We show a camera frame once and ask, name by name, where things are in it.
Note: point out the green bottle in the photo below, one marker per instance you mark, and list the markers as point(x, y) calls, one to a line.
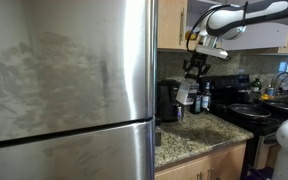
point(256, 86)

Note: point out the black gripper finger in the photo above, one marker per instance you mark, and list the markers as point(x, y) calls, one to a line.
point(188, 70)
point(204, 71)

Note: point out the black electric stove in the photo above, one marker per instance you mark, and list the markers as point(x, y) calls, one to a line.
point(230, 83)

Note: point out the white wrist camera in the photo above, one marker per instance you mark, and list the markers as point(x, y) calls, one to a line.
point(212, 50)

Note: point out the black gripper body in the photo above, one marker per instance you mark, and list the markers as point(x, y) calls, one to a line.
point(198, 60)

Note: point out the yellow sponge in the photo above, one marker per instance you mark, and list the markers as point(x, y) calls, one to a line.
point(265, 97)

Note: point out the wooden lower cabinet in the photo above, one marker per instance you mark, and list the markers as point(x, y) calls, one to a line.
point(200, 166)

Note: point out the black frying pan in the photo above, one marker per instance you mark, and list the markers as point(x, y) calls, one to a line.
point(250, 111)

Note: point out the blue cup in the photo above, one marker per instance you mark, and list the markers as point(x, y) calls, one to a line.
point(270, 90)

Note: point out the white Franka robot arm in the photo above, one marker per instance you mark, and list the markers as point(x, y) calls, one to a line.
point(260, 13)

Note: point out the steel sink faucet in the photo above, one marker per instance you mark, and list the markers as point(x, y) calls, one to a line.
point(285, 75)

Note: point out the small dark spice jar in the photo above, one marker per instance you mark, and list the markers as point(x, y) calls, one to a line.
point(158, 133)

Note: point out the stainless steel refrigerator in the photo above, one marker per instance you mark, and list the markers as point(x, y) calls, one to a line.
point(67, 83)

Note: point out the black pan with rim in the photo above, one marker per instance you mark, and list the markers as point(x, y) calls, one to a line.
point(285, 106)

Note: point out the clear bottle with blue cap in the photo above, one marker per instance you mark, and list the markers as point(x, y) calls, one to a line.
point(206, 98)

